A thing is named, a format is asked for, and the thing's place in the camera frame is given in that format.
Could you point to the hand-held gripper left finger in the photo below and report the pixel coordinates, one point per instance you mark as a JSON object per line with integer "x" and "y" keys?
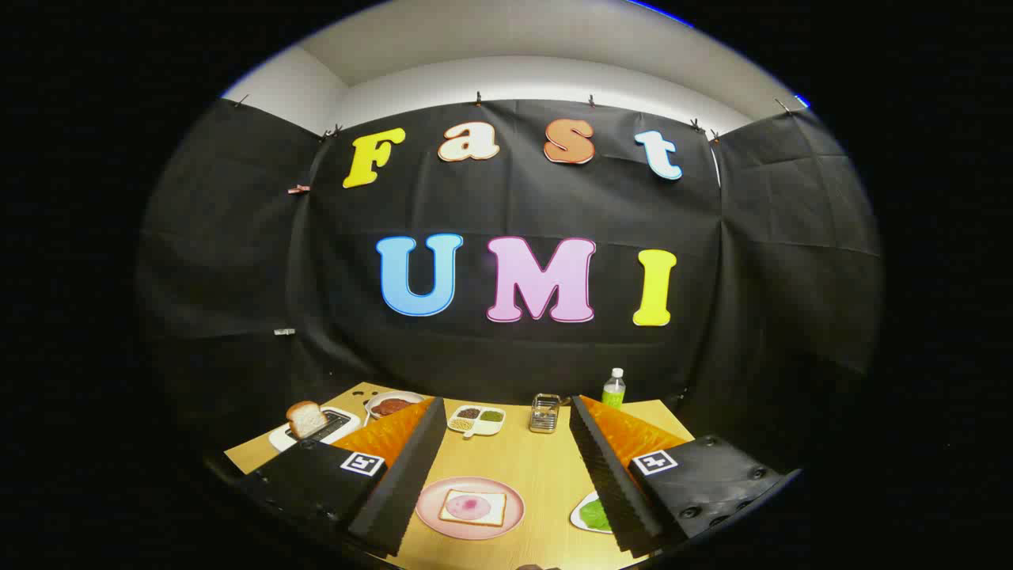
{"x": 411, "y": 475}

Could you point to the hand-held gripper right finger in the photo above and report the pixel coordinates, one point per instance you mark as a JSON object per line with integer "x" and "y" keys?
{"x": 609, "y": 475}

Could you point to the green lettuce leaf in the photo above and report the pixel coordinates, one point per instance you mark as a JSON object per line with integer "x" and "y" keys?
{"x": 595, "y": 516}

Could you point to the plain bread slice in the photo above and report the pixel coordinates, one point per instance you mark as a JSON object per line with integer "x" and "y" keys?
{"x": 305, "y": 419}

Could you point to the white square plate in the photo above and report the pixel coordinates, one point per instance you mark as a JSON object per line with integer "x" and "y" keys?
{"x": 578, "y": 518}

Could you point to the pink ham slice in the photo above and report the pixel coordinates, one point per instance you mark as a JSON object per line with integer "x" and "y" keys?
{"x": 467, "y": 505}

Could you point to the red-brown meat piece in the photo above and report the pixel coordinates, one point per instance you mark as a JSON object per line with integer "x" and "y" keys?
{"x": 390, "y": 407}

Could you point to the pink round plate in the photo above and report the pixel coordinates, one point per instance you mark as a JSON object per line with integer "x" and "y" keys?
{"x": 467, "y": 532}

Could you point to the green label plastic bottle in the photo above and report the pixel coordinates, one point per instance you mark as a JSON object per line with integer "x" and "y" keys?
{"x": 613, "y": 392}

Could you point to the round white plate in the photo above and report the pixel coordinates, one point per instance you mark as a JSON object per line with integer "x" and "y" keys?
{"x": 380, "y": 397}

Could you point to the white divided bean dish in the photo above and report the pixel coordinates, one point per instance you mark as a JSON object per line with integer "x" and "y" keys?
{"x": 476, "y": 421}

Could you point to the white toaster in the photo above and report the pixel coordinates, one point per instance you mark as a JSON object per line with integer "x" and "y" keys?
{"x": 340, "y": 421}

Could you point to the bread slice with ham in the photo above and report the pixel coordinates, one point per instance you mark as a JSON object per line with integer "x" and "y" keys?
{"x": 495, "y": 511}

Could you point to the black backdrop cloth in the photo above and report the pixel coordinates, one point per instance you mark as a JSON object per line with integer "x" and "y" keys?
{"x": 506, "y": 206}

